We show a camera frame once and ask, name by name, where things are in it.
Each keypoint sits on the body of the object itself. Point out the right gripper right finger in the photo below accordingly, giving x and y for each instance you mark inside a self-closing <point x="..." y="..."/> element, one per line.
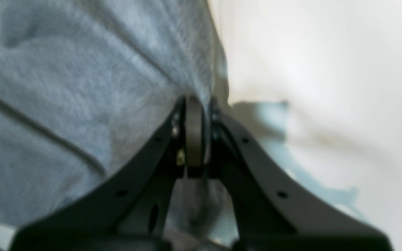
<point x="270" y="207"/>

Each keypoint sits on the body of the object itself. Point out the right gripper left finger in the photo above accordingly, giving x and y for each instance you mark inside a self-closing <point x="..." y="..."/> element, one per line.
<point x="133" y="202"/>

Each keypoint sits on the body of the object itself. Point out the grey t-shirt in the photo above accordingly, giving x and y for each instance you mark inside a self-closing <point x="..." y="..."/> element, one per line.
<point x="84" y="84"/>

